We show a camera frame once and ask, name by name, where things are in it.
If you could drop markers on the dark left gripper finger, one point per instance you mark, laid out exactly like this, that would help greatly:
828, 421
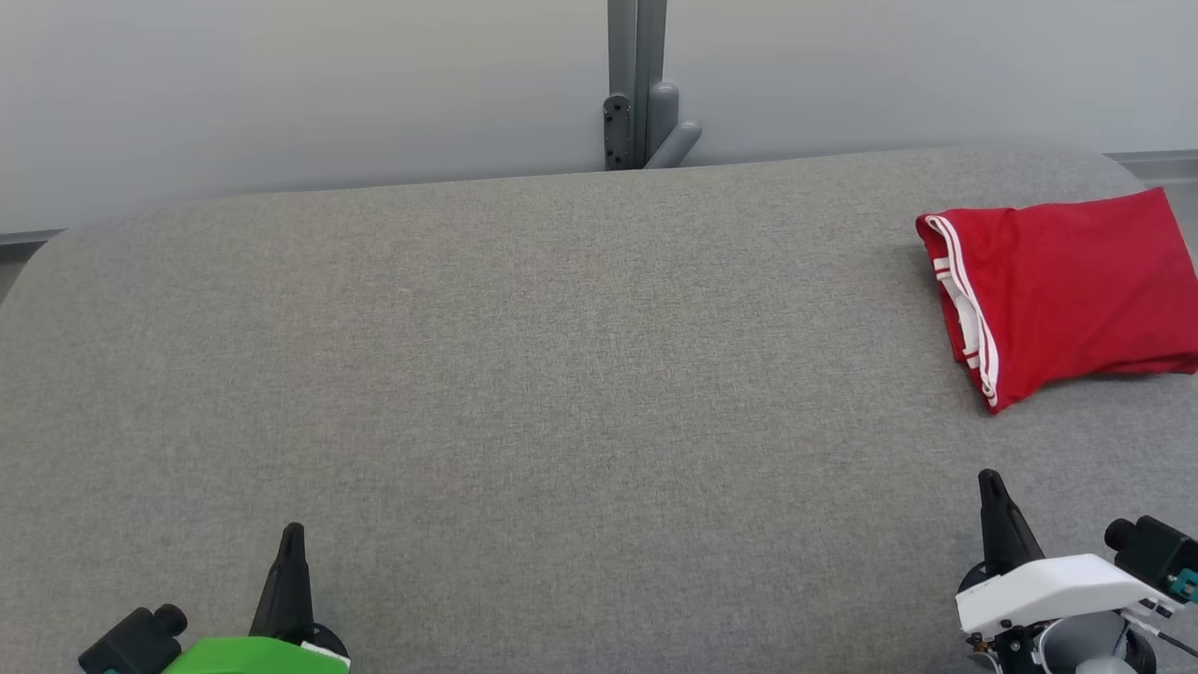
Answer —
288, 590

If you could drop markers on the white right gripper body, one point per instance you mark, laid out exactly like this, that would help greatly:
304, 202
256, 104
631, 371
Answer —
1048, 585

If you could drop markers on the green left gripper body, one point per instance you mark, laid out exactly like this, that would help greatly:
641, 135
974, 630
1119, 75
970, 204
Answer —
243, 657

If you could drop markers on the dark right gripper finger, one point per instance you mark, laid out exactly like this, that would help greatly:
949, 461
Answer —
1006, 534

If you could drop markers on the red white basketball jersey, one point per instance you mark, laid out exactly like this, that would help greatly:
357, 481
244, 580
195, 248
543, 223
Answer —
1076, 281

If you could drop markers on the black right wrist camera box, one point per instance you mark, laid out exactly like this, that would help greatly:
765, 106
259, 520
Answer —
1156, 552

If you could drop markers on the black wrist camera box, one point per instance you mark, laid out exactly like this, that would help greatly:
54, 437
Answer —
131, 644
1156, 552

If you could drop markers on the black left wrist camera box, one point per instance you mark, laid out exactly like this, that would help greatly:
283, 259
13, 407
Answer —
131, 644

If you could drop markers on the grey partition base rail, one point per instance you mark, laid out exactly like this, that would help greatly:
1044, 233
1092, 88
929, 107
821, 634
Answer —
28, 239
1156, 167

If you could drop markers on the dark grey post bracket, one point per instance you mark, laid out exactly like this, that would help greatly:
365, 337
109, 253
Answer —
617, 136

